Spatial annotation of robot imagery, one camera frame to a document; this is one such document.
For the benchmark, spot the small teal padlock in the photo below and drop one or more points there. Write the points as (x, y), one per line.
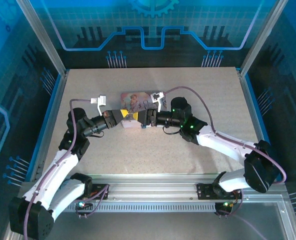
(143, 127)

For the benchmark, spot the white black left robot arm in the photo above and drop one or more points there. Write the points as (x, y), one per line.
(60, 170)

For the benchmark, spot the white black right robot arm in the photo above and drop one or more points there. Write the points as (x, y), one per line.
(225, 145)

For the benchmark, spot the pink illustrated tin box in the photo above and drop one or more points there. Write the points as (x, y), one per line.
(135, 102)

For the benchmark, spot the blue table edge strip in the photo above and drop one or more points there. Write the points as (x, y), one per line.
(254, 100)
(45, 122)

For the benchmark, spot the grey metal floor plate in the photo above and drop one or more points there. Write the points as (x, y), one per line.
(162, 227)

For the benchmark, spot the aluminium table side rail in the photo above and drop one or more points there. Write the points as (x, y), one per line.
(52, 120)
(247, 100)

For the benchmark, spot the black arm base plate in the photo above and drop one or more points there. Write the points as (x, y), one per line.
(205, 191)
(100, 191)

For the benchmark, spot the long aluminium base rail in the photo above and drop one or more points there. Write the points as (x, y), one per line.
(150, 187)

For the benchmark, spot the aluminium frame post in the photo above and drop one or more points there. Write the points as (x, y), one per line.
(43, 37)
(262, 37)

